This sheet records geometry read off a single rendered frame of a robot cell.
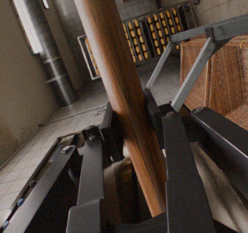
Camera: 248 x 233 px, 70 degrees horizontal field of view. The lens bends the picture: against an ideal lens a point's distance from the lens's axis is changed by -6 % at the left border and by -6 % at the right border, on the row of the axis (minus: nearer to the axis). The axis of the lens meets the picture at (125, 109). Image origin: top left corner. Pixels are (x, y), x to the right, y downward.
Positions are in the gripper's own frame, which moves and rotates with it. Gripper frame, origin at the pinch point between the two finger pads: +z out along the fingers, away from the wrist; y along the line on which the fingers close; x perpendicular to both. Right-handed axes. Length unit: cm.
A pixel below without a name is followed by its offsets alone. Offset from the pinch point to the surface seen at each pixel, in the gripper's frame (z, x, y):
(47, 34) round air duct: 292, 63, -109
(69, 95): 288, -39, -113
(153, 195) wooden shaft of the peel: -1.1, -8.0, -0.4
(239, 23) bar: 34.9, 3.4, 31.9
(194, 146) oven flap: 73, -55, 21
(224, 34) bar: 34.8, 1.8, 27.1
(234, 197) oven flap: 33, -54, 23
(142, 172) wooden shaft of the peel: -1.0, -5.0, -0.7
